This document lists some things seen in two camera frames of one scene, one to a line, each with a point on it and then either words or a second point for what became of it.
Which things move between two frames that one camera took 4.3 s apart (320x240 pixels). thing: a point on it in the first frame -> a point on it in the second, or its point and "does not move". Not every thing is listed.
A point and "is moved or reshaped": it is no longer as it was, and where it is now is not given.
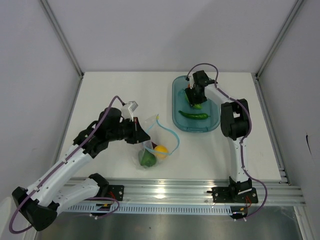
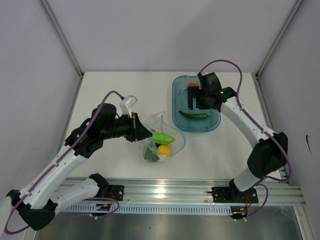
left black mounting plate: (116, 192) does not move
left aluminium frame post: (61, 36) does not move
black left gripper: (140, 135) does not move
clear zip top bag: (163, 141) is moved or reshaped
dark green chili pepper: (195, 116) does not move
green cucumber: (196, 106) is moved or reshaped
